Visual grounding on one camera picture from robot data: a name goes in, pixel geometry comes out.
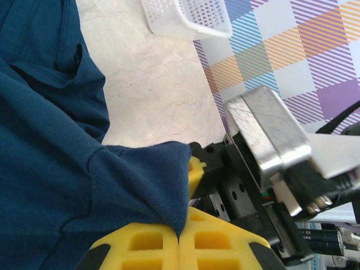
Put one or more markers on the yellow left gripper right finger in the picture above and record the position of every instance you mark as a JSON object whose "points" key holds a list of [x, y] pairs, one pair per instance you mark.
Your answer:
{"points": [[213, 250]]}

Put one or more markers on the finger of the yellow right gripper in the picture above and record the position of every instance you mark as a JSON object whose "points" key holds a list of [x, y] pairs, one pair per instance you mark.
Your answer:
{"points": [[196, 177]]}

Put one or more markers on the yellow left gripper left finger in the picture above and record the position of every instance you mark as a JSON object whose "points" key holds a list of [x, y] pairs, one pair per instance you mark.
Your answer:
{"points": [[146, 253]]}

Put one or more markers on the navy blue t-shirt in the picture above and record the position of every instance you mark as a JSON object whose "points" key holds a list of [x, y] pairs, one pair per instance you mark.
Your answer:
{"points": [[42, 140]]}

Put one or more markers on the white plastic mesh basket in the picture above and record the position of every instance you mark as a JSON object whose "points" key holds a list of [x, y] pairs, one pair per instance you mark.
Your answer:
{"points": [[180, 17]]}

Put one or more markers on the dark cylindrical component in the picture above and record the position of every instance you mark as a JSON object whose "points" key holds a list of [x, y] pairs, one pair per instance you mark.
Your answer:
{"points": [[320, 242]]}

